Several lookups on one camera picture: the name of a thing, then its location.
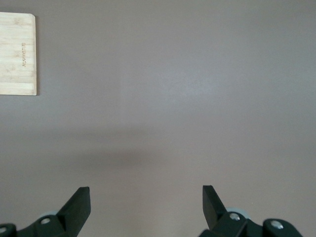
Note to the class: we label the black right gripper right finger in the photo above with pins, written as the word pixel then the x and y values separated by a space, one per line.
pixel 216 214

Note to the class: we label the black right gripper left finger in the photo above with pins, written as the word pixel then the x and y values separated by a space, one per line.
pixel 74 212

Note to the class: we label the brown table cover mat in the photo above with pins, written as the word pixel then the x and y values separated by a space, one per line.
pixel 172 98

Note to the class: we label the bamboo cutting board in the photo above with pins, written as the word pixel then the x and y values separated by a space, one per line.
pixel 14 54

